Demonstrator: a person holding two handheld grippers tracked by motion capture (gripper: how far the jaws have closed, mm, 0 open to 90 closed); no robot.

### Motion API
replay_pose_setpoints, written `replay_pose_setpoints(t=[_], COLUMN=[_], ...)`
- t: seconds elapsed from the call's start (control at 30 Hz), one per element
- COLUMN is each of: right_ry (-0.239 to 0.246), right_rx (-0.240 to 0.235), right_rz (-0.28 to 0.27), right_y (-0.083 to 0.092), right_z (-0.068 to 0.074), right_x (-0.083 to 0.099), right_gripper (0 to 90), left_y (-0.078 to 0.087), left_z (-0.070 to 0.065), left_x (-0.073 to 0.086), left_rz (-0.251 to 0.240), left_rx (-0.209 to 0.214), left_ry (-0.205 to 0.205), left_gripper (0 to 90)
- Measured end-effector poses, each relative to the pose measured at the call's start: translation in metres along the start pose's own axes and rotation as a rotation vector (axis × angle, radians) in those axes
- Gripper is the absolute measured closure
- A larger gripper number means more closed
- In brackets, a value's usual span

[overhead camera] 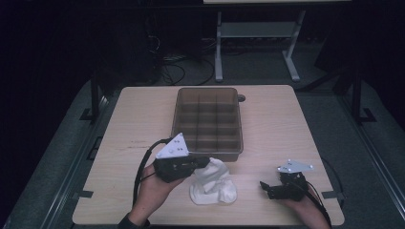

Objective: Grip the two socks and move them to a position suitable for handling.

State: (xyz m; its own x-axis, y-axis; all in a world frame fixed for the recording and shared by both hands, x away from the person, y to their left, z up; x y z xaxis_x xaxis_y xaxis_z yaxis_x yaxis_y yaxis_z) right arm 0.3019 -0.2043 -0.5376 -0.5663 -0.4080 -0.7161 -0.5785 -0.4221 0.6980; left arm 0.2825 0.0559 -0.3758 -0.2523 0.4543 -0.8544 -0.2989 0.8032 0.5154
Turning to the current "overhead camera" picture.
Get grey divided storage box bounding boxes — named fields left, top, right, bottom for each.
left=170, top=87, right=245, bottom=162

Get person's left hand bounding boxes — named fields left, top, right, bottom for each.
left=128, top=163, right=187, bottom=223

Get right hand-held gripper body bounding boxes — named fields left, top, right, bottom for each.
left=268, top=158, right=315, bottom=202

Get grey metal table frame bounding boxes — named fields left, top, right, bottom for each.
left=203, top=0, right=352, bottom=83

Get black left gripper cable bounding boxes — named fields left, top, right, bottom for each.
left=132, top=137, right=173, bottom=209

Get black metal stand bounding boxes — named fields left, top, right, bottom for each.
left=79, top=71, right=103, bottom=122
left=350, top=70, right=377, bottom=124

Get black floor cables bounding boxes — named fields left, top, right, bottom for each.
left=146, top=34, right=216, bottom=86

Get black table bracket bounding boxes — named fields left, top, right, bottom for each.
left=74, top=190, right=95, bottom=199
left=321, top=190, right=347, bottom=201

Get person's right hand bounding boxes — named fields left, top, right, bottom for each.
left=281, top=190, right=325, bottom=219

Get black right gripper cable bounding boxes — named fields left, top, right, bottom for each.
left=305, top=180, right=333, bottom=229

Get white cloth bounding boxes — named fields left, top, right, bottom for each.
left=189, top=156, right=238, bottom=206

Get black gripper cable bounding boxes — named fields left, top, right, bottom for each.
left=305, top=180, right=333, bottom=229
left=132, top=137, right=173, bottom=209

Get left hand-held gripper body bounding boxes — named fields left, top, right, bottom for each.
left=153, top=132, right=200, bottom=184

